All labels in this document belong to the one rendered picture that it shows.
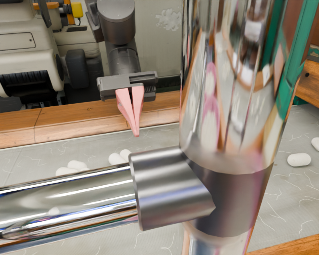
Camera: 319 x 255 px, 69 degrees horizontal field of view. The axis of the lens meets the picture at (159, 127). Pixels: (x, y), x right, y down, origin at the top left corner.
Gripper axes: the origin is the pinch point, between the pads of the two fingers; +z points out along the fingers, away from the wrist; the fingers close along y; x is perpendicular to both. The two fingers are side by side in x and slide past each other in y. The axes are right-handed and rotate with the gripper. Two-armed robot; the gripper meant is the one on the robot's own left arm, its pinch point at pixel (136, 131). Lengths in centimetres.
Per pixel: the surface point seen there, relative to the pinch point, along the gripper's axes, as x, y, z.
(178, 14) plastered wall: 134, 67, -150
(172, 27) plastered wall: 142, 61, -144
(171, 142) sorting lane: 5.5, 6.7, 1.6
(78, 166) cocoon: 1.1, -10.0, 3.9
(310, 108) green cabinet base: 8.8, 41.4, -1.8
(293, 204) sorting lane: -5.8, 18.9, 15.7
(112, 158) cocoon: 1.3, -4.5, 3.5
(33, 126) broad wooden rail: 9.0, -19.3, -7.2
